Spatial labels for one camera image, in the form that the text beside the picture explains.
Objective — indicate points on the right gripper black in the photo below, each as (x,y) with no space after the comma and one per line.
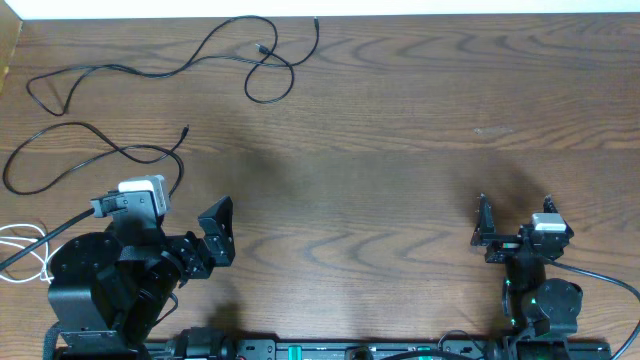
(485,234)

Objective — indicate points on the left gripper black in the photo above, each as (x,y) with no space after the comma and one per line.
(204,260)

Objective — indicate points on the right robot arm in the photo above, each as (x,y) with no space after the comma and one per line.
(543,311)

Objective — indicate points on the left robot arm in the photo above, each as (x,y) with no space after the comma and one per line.
(110,287)

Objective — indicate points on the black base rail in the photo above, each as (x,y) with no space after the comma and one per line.
(209,343)

